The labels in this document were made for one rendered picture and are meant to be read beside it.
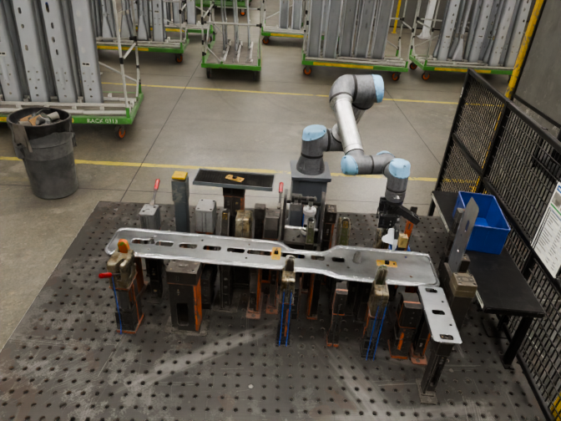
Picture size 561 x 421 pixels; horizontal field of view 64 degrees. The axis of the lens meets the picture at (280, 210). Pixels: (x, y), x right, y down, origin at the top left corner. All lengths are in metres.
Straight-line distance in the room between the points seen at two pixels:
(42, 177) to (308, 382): 3.21
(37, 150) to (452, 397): 3.58
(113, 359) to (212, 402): 0.44
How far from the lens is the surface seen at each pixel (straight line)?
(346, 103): 1.89
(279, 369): 1.86
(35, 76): 6.03
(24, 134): 4.21
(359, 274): 1.85
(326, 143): 2.29
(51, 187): 4.44
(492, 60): 9.64
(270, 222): 2.00
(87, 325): 2.11
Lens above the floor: 2.14
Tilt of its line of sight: 31 degrees down
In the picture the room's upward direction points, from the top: 4 degrees clockwise
